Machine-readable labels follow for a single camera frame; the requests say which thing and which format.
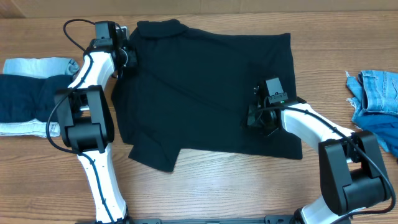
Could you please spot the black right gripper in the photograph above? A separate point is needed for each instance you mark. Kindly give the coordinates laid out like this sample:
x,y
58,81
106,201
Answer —
x,y
257,121

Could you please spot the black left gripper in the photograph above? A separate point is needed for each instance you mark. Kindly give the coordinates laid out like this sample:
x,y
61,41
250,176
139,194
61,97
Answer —
x,y
132,51

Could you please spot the black polo shirt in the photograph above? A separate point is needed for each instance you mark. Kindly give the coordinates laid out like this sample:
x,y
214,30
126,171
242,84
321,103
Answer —
x,y
191,89

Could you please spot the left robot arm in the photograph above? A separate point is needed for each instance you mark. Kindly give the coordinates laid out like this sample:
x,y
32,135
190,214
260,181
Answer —
x,y
85,121

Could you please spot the light blue denim jeans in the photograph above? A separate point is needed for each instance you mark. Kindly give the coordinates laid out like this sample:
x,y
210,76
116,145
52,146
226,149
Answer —
x,y
374,92

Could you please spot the dark blue garment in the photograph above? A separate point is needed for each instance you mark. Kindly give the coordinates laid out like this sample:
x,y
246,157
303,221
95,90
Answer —
x,y
383,126

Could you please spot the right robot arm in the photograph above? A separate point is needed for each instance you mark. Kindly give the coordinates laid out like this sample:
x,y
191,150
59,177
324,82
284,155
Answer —
x,y
353,176

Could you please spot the folded navy garment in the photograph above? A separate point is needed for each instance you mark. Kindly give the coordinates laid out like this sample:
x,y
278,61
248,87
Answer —
x,y
26,98

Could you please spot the folded light grey garment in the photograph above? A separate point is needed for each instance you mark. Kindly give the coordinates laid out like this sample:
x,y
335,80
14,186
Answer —
x,y
40,68

